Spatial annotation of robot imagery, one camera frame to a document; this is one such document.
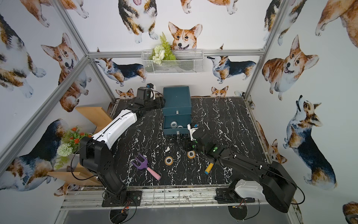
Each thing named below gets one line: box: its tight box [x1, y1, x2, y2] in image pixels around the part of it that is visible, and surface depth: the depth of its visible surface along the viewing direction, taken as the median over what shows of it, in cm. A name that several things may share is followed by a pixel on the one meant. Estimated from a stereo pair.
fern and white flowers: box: [150, 31, 177, 65], surface depth 82 cm
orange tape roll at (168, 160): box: [164, 155, 174, 166], surface depth 89 cm
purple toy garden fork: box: [131, 153, 162, 181], surface depth 87 cm
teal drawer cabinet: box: [162, 85, 192, 135], surface depth 95 cm
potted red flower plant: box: [54, 125, 93, 170], surface depth 72 cm
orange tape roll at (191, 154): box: [186, 150, 196, 159], surface depth 92 cm
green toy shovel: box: [204, 162, 214, 175], surface depth 83 cm
